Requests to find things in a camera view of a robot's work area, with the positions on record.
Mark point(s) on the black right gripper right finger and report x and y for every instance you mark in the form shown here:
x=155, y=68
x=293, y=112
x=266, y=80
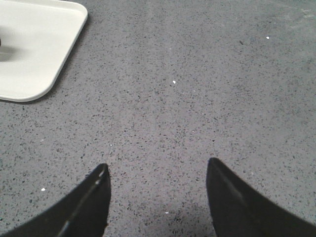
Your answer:
x=237, y=210

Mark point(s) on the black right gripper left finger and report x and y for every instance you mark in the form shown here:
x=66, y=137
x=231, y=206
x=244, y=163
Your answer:
x=81, y=213

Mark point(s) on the cream rectangular plastic tray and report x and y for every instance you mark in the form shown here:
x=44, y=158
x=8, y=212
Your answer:
x=36, y=38

